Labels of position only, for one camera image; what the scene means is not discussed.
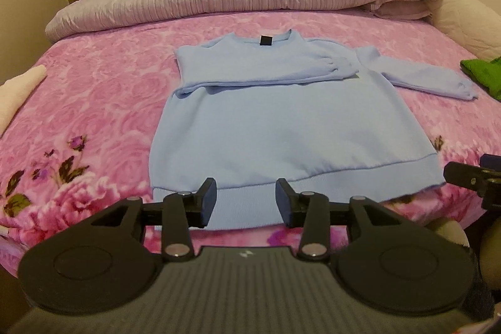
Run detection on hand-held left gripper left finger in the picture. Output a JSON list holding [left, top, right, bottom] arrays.
[[91, 177, 217, 261]]

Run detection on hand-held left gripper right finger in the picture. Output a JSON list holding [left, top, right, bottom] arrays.
[[275, 178, 400, 261]]

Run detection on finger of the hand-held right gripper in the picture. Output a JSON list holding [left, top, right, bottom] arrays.
[[443, 154, 501, 211]]

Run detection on light blue sweatshirt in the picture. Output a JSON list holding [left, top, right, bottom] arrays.
[[149, 29, 480, 231]]

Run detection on green cloth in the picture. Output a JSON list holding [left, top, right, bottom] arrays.
[[460, 56, 501, 102]]

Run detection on cream cushion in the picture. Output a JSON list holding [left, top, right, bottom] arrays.
[[428, 0, 501, 63]]

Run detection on pink floral blanket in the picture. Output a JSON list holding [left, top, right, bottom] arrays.
[[0, 7, 501, 272]]

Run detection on pink pillow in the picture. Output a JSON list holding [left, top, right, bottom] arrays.
[[362, 0, 437, 21]]

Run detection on white folded towel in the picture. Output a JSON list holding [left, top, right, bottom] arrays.
[[0, 67, 48, 137]]

